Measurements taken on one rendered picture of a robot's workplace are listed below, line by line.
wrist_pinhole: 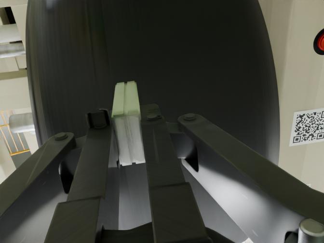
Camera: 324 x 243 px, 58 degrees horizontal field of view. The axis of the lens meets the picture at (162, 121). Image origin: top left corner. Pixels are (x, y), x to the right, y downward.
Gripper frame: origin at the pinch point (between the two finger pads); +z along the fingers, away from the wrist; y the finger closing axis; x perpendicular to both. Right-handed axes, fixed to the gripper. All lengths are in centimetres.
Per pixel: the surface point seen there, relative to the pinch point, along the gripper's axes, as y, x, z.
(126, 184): -1.8, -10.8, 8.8
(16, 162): -447, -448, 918
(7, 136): -441, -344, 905
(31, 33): -10.1, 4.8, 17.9
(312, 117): 31.5, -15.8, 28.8
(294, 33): 25.9, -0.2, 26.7
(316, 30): 29.5, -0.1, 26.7
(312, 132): 32.1, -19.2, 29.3
